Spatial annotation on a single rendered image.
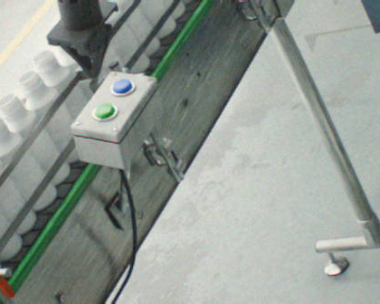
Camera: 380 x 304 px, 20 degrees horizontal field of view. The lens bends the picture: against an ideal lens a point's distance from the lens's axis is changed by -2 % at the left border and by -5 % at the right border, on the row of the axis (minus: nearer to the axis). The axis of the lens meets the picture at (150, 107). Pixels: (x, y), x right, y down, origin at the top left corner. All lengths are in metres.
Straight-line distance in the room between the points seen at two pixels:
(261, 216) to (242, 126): 0.57
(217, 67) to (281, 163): 1.37
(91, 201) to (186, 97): 0.34
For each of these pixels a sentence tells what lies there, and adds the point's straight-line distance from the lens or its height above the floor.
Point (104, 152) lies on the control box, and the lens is 1.60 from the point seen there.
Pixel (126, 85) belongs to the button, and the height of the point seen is 1.12.
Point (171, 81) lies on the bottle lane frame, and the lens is 1.95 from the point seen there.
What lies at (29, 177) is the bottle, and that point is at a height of 1.06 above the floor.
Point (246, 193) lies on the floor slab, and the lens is 3.37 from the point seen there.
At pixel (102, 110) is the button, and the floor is 1.12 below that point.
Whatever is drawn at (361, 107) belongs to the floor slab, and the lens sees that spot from 3.49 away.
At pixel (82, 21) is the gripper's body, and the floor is 1.28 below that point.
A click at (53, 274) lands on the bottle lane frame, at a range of 1.66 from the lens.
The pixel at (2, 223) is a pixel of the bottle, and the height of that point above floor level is 1.06.
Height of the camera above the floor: 1.77
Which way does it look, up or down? 25 degrees down
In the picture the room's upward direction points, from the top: 30 degrees counter-clockwise
